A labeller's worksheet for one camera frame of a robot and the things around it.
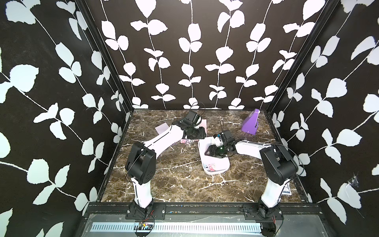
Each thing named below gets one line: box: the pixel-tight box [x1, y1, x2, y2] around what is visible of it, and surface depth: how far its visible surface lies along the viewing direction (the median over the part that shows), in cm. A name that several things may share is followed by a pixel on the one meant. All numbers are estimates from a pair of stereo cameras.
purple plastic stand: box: [240, 108, 261, 136], surface depth 104 cm
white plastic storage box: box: [198, 136, 231, 175], surface depth 90 cm
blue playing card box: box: [281, 182, 292, 196], surface depth 81 cm
